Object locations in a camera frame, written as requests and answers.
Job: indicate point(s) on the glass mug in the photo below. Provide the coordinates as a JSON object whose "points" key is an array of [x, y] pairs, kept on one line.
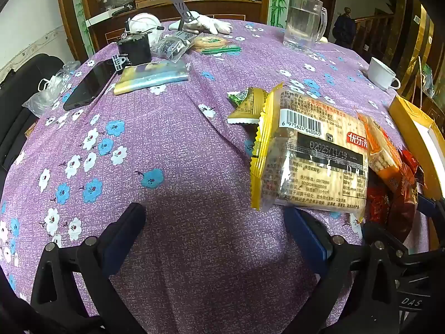
{"points": [[302, 24]]}

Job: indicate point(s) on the black smartphone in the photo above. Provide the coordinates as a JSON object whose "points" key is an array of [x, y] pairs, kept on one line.
{"points": [[90, 83]]}

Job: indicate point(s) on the clear zip bag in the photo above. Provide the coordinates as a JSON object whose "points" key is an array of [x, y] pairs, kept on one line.
{"points": [[172, 47]]}

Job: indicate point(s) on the round cracker packet green edge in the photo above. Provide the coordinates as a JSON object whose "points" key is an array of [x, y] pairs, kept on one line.
{"points": [[210, 43]]}

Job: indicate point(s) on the clear plastic bag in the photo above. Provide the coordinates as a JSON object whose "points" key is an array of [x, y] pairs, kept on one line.
{"points": [[52, 87]]}

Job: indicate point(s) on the purple floral tablecloth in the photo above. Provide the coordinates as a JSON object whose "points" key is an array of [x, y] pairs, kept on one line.
{"points": [[173, 181]]}

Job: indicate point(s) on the brown wooden door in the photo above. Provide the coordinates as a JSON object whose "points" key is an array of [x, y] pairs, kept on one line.
{"points": [[321, 3]]}

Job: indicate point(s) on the large yellow cracker packet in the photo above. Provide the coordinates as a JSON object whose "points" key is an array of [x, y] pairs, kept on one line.
{"points": [[313, 153]]}

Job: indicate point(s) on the yellow green snack packet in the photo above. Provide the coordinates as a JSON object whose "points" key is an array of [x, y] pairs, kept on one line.
{"points": [[248, 111]]}

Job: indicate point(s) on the wooden stair railing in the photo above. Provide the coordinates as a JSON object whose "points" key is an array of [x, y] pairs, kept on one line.
{"points": [[375, 31]]}

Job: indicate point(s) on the yellow cardboard box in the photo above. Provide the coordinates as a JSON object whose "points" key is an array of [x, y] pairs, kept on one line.
{"points": [[410, 118]]}

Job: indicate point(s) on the dark red snack packet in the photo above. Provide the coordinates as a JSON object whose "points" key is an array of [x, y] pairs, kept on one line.
{"points": [[403, 212]]}

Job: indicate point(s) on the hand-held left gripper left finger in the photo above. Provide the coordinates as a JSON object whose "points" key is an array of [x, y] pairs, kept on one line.
{"points": [[120, 247]]}

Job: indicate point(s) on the microphone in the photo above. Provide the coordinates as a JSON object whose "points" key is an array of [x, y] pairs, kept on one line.
{"points": [[122, 9]]}

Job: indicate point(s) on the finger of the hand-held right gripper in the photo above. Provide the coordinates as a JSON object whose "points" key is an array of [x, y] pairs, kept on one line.
{"points": [[431, 204], [382, 233]]}

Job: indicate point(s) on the red black snack packet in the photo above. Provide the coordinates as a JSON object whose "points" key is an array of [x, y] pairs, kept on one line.
{"points": [[412, 167], [379, 203]]}

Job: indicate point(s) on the white cup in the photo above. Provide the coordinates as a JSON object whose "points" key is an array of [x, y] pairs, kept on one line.
{"points": [[380, 74]]}

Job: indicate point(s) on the wooden glass cabinet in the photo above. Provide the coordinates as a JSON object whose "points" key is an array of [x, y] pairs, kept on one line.
{"points": [[243, 12]]}

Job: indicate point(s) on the small black box device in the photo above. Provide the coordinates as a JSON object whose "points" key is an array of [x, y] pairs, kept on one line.
{"points": [[134, 50]]}

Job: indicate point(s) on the orange cracker packet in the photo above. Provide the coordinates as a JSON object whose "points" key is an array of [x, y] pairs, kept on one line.
{"points": [[382, 153]]}

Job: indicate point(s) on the black chair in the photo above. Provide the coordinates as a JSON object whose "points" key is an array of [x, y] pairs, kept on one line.
{"points": [[21, 87]]}

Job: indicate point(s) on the white bowl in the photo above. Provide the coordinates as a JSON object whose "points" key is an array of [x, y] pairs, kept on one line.
{"points": [[144, 24]]}

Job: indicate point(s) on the gold framed cabinet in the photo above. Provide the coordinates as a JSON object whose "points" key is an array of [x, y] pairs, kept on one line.
{"points": [[405, 14]]}

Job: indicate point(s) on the purple phone stand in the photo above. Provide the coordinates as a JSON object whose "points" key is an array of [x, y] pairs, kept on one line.
{"points": [[180, 5]]}

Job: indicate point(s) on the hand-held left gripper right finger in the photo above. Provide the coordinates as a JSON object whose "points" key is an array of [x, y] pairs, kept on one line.
{"points": [[309, 240]]}

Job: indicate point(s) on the yellow blue tissue pack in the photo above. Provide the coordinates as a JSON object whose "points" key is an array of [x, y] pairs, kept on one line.
{"points": [[153, 76]]}

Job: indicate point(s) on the white glove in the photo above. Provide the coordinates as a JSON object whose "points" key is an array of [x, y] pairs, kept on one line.
{"points": [[208, 24]]}

